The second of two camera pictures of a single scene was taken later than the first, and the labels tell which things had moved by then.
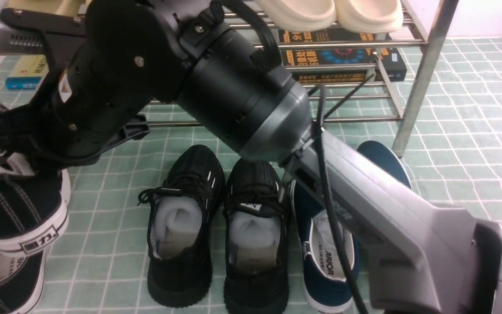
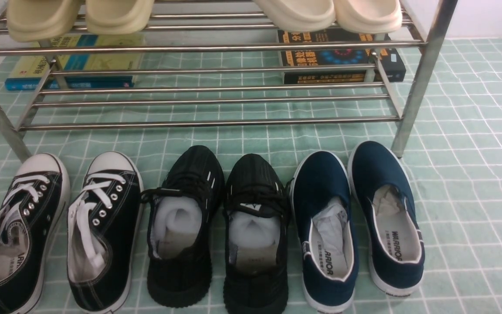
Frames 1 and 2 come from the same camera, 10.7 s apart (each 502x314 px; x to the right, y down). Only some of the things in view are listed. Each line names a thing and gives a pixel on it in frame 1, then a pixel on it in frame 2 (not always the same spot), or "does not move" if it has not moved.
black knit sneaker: [256, 218] does not move
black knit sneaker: [184, 206] does not move
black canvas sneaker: [16, 206] → [103, 222]
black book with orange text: [320, 56] does not move
